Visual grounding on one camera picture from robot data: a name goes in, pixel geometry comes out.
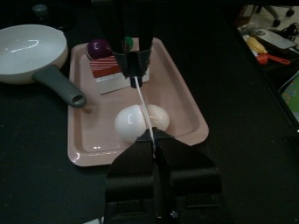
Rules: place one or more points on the grey flat box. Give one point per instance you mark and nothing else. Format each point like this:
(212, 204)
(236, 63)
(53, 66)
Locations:
(277, 38)

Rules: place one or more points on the office chair base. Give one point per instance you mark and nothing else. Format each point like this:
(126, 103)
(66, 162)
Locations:
(277, 14)

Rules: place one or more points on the white toy egg half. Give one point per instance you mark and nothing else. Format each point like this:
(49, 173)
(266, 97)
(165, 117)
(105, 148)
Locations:
(160, 116)
(129, 124)

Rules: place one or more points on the colourful printed mat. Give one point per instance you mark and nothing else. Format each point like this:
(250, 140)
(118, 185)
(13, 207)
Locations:
(293, 96)

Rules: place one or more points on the red toy utensil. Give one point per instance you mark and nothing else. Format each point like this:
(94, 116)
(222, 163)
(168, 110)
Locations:
(273, 58)

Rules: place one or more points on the black lid with grey knob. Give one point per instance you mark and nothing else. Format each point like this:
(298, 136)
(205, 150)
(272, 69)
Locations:
(39, 10)

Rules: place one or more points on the purple round toy vegetable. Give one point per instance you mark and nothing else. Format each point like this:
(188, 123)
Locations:
(98, 49)

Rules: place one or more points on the pink plastic tray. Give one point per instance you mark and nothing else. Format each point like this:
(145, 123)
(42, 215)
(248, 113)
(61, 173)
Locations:
(176, 116)

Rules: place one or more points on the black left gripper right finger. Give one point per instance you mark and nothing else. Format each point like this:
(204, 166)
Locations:
(194, 180)

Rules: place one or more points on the red striped white card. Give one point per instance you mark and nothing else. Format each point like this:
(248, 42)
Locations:
(107, 78)

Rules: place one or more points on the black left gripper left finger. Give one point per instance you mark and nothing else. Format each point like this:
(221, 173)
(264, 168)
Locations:
(130, 175)

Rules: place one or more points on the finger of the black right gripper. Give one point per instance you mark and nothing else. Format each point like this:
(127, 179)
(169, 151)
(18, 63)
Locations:
(145, 23)
(113, 23)

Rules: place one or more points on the yellow toy banana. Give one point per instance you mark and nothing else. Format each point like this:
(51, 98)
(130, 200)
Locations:
(257, 44)

